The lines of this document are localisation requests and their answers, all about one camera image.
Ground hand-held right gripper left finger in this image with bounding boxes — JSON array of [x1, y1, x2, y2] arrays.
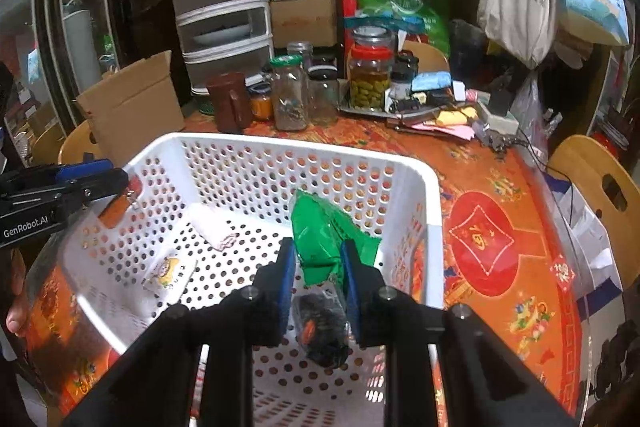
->
[[62, 238, 301, 427]]

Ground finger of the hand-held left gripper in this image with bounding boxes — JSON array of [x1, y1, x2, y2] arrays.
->
[[54, 168, 130, 208], [29, 159, 113, 184]]

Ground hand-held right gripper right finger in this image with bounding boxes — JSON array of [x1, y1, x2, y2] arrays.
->
[[340, 239, 576, 427]]

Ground black foil packet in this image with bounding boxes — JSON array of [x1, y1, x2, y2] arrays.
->
[[291, 287, 351, 368]]

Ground green foil packet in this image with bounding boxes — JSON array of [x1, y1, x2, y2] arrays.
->
[[290, 189, 383, 288]]

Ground white perforated plastic basket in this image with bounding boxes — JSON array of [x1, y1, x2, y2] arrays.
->
[[47, 132, 446, 427]]

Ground white yellow cartoon packet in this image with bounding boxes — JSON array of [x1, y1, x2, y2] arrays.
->
[[141, 252, 198, 293]]

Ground person's left hand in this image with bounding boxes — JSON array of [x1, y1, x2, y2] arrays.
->
[[5, 249, 32, 339]]

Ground open cardboard box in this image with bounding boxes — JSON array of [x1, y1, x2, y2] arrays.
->
[[75, 51, 187, 168]]

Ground brown ceramic mug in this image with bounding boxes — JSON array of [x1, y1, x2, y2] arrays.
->
[[205, 72, 253, 132]]

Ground small orange jar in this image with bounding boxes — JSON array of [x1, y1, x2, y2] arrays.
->
[[248, 83, 275, 120]]

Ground metal tray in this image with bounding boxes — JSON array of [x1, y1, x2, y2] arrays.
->
[[340, 99, 426, 118]]

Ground green lid glass jar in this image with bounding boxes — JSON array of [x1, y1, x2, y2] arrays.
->
[[270, 55, 310, 132]]

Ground black lid glass jar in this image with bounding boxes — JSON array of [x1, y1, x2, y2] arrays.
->
[[306, 66, 341, 125]]

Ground pink yellow paper pile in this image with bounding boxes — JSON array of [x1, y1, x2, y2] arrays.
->
[[400, 104, 476, 140]]

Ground red square sticker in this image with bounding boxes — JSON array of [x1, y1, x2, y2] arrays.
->
[[550, 257, 577, 293]]

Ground blue cloth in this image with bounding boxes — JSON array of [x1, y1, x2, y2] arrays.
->
[[411, 71, 451, 94]]

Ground white power strip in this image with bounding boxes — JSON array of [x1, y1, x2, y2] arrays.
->
[[477, 102, 521, 132]]

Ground grey lid glass jar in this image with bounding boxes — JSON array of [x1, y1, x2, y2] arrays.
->
[[286, 41, 315, 72]]

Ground white blue paper bag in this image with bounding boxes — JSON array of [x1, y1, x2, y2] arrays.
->
[[545, 172, 626, 298]]

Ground clear lid glass jar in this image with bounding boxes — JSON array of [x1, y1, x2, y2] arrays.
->
[[352, 27, 396, 52]]

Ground closed cardboard box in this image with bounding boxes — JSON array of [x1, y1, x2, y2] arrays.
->
[[269, 0, 338, 50]]

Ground large transparent plastic bag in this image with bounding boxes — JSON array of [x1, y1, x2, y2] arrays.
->
[[510, 72, 551, 142]]

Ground black plastic bag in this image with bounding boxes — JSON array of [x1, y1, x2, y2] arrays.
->
[[447, 19, 493, 72]]

